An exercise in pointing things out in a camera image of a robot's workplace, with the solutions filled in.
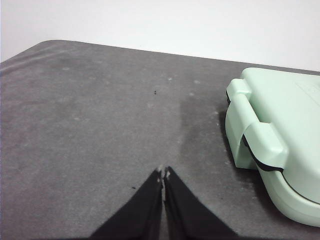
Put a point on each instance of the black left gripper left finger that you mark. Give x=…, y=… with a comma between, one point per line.
x=140, y=215

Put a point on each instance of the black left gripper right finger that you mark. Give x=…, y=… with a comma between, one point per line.
x=187, y=215

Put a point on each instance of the mint green breakfast machine base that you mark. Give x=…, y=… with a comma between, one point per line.
x=250, y=150

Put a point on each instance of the mint green hinged griddle cover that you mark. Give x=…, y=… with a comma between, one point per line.
x=287, y=107

